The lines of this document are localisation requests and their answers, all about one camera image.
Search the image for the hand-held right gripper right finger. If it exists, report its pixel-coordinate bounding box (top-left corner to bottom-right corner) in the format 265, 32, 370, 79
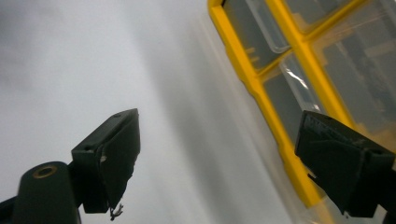
294, 110, 396, 219

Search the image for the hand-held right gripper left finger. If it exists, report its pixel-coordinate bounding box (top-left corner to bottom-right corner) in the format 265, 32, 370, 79
71, 107, 142, 215

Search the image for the small metal part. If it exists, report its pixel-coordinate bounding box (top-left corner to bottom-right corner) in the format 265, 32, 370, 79
108, 203, 125, 222

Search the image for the yellow organizer cabinet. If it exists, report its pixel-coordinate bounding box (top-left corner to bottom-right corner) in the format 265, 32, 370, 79
207, 0, 396, 224

